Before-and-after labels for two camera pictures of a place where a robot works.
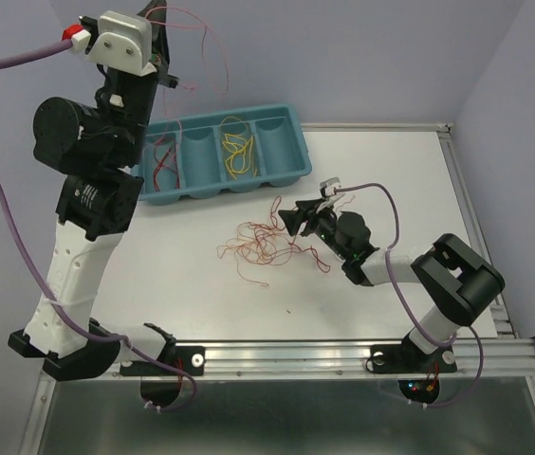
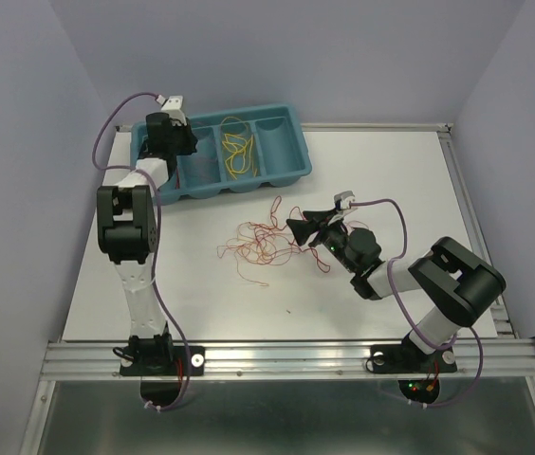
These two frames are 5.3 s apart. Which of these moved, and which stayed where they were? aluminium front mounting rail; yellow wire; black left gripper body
Moved: black left gripper body
Stayed: aluminium front mounting rail; yellow wire
